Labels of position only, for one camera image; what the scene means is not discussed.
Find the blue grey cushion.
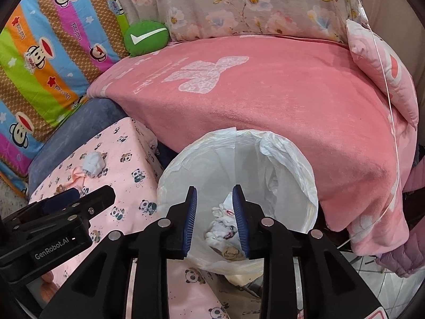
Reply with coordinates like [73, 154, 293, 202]
[28, 96, 128, 193]

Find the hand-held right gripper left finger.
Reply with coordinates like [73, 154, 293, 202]
[39, 186, 199, 319]

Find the pink fleece blanket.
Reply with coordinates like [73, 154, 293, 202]
[87, 35, 418, 256]

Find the pink patterned pillow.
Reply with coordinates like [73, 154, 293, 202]
[346, 18, 419, 130]

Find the green check-mark cushion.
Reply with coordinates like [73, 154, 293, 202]
[124, 21, 170, 56]

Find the mauve puffer jacket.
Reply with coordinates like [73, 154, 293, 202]
[379, 159, 425, 278]

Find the striped monkey print quilt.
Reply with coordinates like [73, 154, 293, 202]
[0, 0, 130, 200]

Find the thin clear tube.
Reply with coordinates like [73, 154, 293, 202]
[350, 0, 401, 243]

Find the white tissue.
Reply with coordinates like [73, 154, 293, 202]
[81, 153, 107, 177]

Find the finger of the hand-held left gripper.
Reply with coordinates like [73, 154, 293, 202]
[64, 185, 117, 222]
[20, 188, 81, 215]

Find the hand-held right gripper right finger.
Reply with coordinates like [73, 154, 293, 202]
[232, 184, 382, 319]

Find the pink panda print sheet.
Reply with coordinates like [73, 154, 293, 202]
[28, 116, 233, 319]

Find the white paper pile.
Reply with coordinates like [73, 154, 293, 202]
[204, 194, 248, 260]

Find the trash bin with white bag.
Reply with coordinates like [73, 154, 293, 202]
[157, 128, 319, 284]

